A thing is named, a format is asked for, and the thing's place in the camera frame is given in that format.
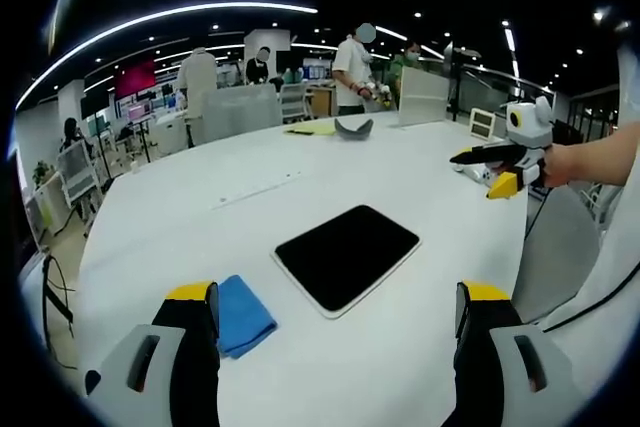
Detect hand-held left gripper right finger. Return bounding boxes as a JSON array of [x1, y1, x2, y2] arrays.
[[451, 279, 577, 427]]

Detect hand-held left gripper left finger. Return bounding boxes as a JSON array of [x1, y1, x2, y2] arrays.
[[83, 280, 222, 427]]

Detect blue cleaning cloth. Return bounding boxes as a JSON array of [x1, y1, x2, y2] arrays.
[[216, 274, 279, 361]]

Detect black tablet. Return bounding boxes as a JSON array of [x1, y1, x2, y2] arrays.
[[270, 203, 423, 321]]

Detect yellow cloth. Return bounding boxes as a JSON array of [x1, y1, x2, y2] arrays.
[[283, 120, 337, 137]]

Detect person's right hand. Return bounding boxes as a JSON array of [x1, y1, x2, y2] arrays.
[[539, 143, 577, 189]]

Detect white game controller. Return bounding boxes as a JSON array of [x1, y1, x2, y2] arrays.
[[452, 161, 497, 184]]

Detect small white desk clock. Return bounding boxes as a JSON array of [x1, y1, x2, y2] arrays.
[[469, 107, 497, 141]]

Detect white standing panel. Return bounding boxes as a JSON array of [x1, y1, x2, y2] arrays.
[[397, 66, 451, 129]]

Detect person's white clothing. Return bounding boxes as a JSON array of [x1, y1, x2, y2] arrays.
[[543, 44, 640, 427]]

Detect grey curved headband object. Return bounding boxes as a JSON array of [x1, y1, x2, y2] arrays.
[[334, 116, 376, 141]]

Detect white mesh office chair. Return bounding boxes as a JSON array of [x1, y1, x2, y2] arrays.
[[55, 138, 105, 209]]

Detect green potted plant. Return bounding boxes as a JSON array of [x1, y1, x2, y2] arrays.
[[31, 160, 57, 184]]

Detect grey partition screen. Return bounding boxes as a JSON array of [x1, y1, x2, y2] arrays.
[[198, 83, 283, 147]]

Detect red display screen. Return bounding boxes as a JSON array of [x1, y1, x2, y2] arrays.
[[113, 58, 158, 99]]

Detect thin black cable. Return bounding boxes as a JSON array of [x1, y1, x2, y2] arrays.
[[541, 260, 640, 334]]

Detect black floor cable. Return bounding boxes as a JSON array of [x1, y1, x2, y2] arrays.
[[41, 250, 79, 371]]

